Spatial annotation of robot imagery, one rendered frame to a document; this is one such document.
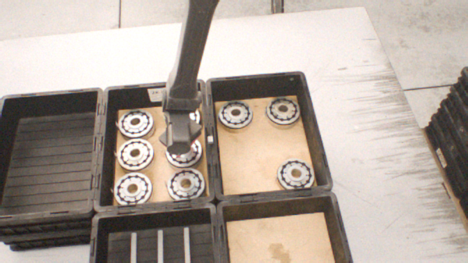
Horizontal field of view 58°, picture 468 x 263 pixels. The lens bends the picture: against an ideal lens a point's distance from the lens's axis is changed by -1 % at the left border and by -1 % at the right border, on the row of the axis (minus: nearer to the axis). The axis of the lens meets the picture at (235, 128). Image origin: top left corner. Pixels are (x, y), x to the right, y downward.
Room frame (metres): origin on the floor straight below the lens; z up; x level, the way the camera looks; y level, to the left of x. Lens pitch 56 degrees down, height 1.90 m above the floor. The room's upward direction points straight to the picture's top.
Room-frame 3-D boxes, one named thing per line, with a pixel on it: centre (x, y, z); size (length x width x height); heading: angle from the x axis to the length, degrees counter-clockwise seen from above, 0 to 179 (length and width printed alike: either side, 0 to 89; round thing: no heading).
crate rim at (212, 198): (0.62, 0.22, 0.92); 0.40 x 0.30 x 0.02; 6
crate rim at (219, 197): (0.65, -0.08, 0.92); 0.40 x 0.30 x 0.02; 6
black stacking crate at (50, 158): (0.58, 0.52, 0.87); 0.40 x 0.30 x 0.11; 6
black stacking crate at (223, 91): (0.65, -0.08, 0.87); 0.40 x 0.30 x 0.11; 6
